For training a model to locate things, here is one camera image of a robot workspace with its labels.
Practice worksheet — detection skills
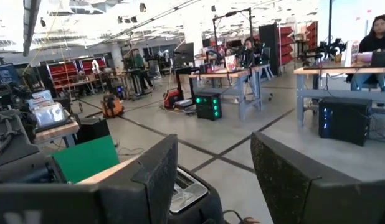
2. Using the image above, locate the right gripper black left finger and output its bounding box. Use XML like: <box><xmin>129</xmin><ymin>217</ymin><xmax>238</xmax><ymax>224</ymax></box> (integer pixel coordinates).
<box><xmin>0</xmin><ymin>133</ymin><xmax>179</xmax><ymax>224</ymax></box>

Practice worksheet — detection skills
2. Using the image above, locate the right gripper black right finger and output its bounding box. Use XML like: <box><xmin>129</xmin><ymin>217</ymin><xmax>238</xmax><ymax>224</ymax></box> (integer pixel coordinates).
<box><xmin>250</xmin><ymin>131</ymin><xmax>385</xmax><ymax>224</ymax></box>

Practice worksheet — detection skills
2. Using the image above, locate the black two-slot toaster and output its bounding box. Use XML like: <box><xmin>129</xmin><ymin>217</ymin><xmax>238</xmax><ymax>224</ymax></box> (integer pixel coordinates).
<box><xmin>167</xmin><ymin>166</ymin><xmax>226</xmax><ymax>224</ymax></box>

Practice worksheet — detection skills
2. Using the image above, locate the green floor mat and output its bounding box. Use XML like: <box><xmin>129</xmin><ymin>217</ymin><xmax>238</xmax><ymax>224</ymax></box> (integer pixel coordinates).
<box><xmin>51</xmin><ymin>134</ymin><xmax>120</xmax><ymax>184</ymax></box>

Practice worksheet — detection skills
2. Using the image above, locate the plain black computer tower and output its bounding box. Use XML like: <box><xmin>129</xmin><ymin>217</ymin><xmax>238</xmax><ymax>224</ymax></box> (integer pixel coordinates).
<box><xmin>74</xmin><ymin>117</ymin><xmax>112</xmax><ymax>146</ymax></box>

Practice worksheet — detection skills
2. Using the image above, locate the computer tower with blue lights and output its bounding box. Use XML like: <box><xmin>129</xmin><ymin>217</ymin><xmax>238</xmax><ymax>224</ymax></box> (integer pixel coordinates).
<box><xmin>318</xmin><ymin>96</ymin><xmax>373</xmax><ymax>147</ymax></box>

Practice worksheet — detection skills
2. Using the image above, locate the orange floor machine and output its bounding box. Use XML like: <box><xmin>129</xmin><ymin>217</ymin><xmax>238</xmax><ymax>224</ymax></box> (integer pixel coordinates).
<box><xmin>100</xmin><ymin>92</ymin><xmax>125</xmax><ymax>119</ymax></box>

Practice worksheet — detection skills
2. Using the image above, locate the red floor machine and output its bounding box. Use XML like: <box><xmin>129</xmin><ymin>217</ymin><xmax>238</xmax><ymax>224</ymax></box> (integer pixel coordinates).
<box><xmin>162</xmin><ymin>88</ymin><xmax>184</xmax><ymax>110</ymax></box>

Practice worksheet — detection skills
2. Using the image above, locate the wooden workbench with grey legs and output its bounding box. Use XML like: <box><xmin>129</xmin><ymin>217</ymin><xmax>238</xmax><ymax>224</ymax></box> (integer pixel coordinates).
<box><xmin>188</xmin><ymin>65</ymin><xmax>264</xmax><ymax>121</ymax></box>
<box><xmin>293</xmin><ymin>65</ymin><xmax>385</xmax><ymax>128</ymax></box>

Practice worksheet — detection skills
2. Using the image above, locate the wooden side table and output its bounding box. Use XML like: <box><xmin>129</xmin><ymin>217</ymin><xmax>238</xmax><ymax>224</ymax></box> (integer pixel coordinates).
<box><xmin>32</xmin><ymin>120</ymin><xmax>80</xmax><ymax>148</ymax></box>

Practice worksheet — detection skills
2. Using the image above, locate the computer tower with green lights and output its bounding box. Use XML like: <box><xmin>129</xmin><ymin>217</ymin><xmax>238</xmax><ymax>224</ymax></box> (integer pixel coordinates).
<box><xmin>195</xmin><ymin>91</ymin><xmax>223</xmax><ymax>122</ymax></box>

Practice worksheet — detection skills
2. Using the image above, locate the clear plastic bin stack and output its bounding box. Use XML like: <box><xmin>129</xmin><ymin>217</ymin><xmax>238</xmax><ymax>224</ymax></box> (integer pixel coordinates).
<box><xmin>26</xmin><ymin>89</ymin><xmax>69</xmax><ymax>129</ymax></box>

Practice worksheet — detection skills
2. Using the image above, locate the person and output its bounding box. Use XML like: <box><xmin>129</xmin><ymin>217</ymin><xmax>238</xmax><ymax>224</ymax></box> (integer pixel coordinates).
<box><xmin>130</xmin><ymin>48</ymin><xmax>153</xmax><ymax>91</ymax></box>
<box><xmin>241</xmin><ymin>37</ymin><xmax>262</xmax><ymax>68</ymax></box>
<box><xmin>346</xmin><ymin>14</ymin><xmax>385</xmax><ymax>93</ymax></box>

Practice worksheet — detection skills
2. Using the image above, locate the red bin shelving rack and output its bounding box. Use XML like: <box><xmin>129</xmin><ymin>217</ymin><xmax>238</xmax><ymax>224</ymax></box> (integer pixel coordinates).
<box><xmin>80</xmin><ymin>57</ymin><xmax>108</xmax><ymax>76</ymax></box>
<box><xmin>47</xmin><ymin>60</ymin><xmax>80</xmax><ymax>91</ymax></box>
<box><xmin>278</xmin><ymin>26</ymin><xmax>295</xmax><ymax>67</ymax></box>

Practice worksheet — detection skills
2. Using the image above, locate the black monitor on stand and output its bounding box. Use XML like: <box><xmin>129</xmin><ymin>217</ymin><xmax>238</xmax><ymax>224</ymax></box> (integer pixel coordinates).
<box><xmin>173</xmin><ymin>42</ymin><xmax>197</xmax><ymax>94</ymax></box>

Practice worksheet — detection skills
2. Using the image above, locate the white carton on workbench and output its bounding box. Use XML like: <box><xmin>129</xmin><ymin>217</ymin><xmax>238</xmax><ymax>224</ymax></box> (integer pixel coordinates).
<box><xmin>344</xmin><ymin>39</ymin><xmax>361</xmax><ymax>68</ymax></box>

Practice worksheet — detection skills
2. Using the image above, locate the black tall cabinet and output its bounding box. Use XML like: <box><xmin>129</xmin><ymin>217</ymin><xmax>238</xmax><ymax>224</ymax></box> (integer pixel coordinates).
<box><xmin>258</xmin><ymin>24</ymin><xmax>281</xmax><ymax>76</ymax></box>

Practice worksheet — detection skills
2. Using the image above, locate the black toaster cable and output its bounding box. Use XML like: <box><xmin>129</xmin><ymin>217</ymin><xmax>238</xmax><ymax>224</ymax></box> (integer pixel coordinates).
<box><xmin>222</xmin><ymin>209</ymin><xmax>245</xmax><ymax>224</ymax></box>

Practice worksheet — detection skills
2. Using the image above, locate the black gantry frame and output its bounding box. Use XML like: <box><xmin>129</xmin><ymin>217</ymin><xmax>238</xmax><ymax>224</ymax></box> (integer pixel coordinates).
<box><xmin>212</xmin><ymin>7</ymin><xmax>254</xmax><ymax>68</ymax></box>

